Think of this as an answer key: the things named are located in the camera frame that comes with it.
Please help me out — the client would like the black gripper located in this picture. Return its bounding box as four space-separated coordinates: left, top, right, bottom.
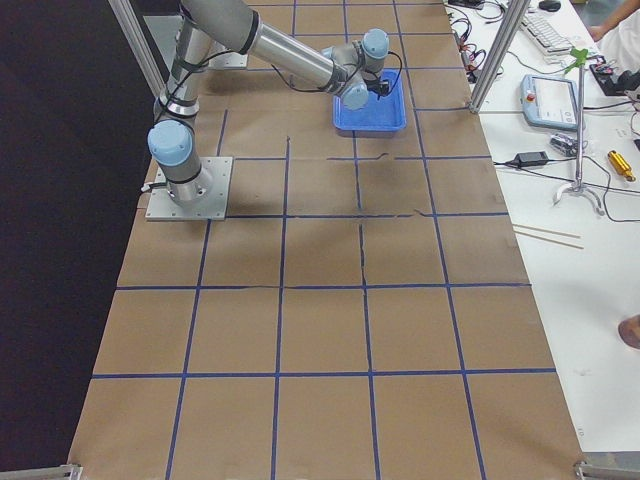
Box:
370 77 395 98

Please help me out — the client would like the blue plastic tray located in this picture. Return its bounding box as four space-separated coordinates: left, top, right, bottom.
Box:
333 81 407 137

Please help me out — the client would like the black power adapter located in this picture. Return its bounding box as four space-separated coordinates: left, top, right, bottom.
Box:
513 151 549 168

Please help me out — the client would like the teach pendant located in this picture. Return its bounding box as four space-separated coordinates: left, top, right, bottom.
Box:
520 74 579 132

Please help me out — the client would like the white keyboard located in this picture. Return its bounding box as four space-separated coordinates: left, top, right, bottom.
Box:
520 13 573 57

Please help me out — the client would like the black computer mouse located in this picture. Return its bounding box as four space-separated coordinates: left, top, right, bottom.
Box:
537 0 562 13

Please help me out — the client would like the metal stand with green clip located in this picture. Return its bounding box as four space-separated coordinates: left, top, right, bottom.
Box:
553 48 605 216

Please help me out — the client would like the yellow metal cylinder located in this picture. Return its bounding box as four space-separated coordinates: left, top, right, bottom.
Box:
607 150 636 182

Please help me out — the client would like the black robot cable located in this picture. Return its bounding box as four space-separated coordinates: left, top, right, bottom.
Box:
384 48 407 91

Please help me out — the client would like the aluminium frame post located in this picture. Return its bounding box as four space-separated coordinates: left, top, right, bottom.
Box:
108 0 165 99
468 0 529 114

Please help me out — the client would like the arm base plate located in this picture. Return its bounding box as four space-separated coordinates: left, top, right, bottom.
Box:
145 157 233 221

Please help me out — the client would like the aluminium frame post left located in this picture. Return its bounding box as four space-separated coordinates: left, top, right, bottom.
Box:
108 0 165 99

